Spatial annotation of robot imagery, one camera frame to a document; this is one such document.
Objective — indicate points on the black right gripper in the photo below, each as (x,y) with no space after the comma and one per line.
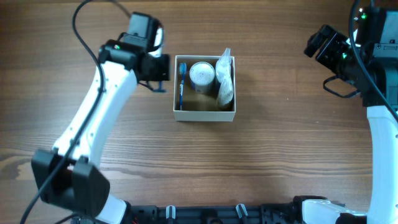
(319,43)

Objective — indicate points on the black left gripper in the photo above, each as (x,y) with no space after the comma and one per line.
(158,68)

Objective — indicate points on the blue disposable razor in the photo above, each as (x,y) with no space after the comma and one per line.
(159,89)

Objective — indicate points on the blue white toothbrush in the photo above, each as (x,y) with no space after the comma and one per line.
(182,71)

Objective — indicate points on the cotton swab round container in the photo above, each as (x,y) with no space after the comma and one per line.
(202,76)

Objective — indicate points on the blue foam soap pump bottle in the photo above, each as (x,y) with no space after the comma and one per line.
(223,71)

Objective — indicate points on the white bamboo print lotion tube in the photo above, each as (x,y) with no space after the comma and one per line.
(225,95)

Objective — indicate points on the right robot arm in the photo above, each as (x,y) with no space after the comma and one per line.
(367,60)

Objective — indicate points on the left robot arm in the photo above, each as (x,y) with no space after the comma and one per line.
(68,175)

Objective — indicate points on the white cardboard box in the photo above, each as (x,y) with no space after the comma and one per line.
(196,106)

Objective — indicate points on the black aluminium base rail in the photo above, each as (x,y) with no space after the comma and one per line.
(268,213)

